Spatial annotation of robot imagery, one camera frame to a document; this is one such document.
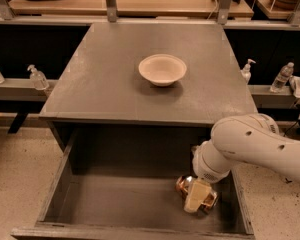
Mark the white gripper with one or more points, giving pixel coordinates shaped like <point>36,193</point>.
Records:
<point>206,171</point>

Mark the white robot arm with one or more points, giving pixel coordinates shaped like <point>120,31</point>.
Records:
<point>252,139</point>

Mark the clear pump sanitizer bottle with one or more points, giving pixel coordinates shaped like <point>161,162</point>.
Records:
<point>245,71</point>
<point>38,78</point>

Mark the grey wooden cabinet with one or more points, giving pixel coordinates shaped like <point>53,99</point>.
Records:
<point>147,90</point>

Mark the wooden desk in background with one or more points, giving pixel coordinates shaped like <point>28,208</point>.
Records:
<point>125,8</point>

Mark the clear plastic water bottle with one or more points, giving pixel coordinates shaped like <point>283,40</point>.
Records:
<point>282,77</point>

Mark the clear pump sanitizer bottle right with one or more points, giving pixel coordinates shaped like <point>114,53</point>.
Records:
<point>245,71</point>

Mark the clear pump sanitizer bottle left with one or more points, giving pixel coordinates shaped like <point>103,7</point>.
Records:
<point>38,78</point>

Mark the white paper bowl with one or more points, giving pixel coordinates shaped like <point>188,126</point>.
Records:
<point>162,69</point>

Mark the grey open top drawer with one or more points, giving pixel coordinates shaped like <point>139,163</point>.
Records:
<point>118,183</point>

